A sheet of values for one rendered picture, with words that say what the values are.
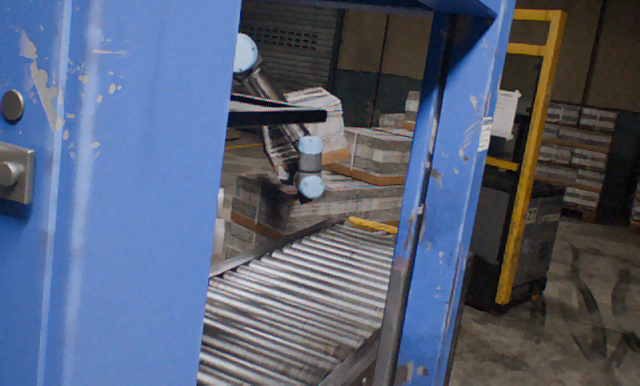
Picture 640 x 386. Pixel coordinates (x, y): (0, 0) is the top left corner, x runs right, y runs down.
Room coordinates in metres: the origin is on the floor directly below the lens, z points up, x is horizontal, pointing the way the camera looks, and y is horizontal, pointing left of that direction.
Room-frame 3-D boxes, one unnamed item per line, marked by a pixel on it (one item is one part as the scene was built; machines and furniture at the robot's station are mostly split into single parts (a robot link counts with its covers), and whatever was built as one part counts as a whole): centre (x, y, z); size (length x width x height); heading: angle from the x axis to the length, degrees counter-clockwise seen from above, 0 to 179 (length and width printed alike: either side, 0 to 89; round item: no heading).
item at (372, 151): (3.16, -0.23, 0.95); 0.38 x 0.29 x 0.23; 45
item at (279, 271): (1.60, -0.04, 0.77); 0.47 x 0.05 x 0.05; 66
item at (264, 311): (1.36, 0.07, 0.77); 0.47 x 0.05 x 0.05; 66
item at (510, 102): (3.91, -0.95, 1.28); 0.57 x 0.01 x 0.65; 46
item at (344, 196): (3.06, -0.13, 0.42); 1.17 x 0.39 x 0.83; 136
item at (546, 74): (3.66, -1.18, 0.97); 0.09 x 0.09 x 1.75; 46
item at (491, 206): (4.16, -1.20, 0.40); 0.69 x 0.55 x 0.80; 46
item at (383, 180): (3.16, -0.23, 0.86); 0.38 x 0.29 x 0.04; 45
